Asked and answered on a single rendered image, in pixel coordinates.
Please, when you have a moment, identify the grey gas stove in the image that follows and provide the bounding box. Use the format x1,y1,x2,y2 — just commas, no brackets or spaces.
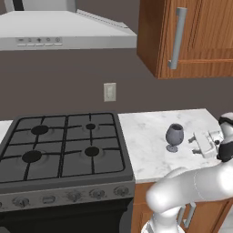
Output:
0,111,137,213

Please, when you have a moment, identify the silver range hood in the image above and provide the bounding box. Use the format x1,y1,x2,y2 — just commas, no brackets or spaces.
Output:
0,0,138,52

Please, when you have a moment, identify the white wall switch plate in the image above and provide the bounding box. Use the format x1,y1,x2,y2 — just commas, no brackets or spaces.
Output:
103,82,117,103

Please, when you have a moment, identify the grey base cupboard handle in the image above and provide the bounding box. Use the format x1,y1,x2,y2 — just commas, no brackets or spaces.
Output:
181,202,197,230

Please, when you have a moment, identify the wooden wall cupboard door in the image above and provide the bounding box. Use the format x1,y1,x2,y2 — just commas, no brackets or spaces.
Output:
137,0,233,80

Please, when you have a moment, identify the grey wall cupboard handle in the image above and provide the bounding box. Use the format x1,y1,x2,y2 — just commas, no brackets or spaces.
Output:
167,6,188,70

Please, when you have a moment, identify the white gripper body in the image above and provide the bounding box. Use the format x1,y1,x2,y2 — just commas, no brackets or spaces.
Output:
193,130,220,159

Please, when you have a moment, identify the grey stove knob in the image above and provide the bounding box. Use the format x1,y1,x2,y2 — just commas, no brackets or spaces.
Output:
113,185,130,198
88,187,106,199
12,196,31,208
66,190,84,203

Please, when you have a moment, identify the grey wine glass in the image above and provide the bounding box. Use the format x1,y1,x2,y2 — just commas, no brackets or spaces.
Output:
165,122,186,154

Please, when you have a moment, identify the black oven door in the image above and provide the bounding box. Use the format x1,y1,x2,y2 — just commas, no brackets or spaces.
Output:
0,198,135,233

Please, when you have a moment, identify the wooden base cupboard door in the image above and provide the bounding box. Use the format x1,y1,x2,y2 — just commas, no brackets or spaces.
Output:
130,181,233,233

